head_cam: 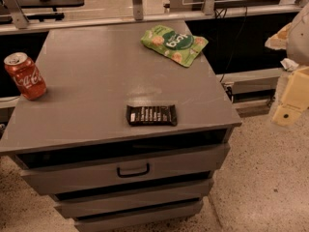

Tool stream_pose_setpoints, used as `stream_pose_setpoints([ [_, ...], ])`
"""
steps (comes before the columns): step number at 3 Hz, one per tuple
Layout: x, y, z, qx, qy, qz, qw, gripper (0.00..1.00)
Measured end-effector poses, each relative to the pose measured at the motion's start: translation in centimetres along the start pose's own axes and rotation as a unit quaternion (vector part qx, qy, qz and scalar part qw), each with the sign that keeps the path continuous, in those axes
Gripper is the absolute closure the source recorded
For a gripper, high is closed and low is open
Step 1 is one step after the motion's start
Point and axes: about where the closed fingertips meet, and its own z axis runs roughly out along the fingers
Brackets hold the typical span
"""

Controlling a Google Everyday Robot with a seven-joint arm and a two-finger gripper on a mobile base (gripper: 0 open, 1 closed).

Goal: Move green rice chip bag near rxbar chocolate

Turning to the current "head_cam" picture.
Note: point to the red coca-cola can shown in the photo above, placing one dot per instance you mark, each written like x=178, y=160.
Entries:
x=25, y=74

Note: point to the green rice chip bag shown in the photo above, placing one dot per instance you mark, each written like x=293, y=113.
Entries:
x=181, y=48

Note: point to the black background table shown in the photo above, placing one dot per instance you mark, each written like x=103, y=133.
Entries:
x=51, y=4

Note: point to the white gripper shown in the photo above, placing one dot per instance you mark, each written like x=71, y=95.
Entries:
x=299, y=38

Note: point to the grey drawer cabinet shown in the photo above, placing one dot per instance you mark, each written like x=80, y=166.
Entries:
x=70, y=142

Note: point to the grey low shelf unit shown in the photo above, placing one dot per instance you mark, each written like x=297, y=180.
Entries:
x=252, y=93

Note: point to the grey metal railing frame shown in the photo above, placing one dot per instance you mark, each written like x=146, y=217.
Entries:
x=15, y=20

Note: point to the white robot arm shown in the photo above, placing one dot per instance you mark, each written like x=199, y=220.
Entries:
x=297, y=49

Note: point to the black drawer handle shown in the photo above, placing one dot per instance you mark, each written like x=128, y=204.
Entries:
x=133, y=172

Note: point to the black rxbar chocolate bar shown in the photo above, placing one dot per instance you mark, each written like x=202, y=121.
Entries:
x=160, y=115

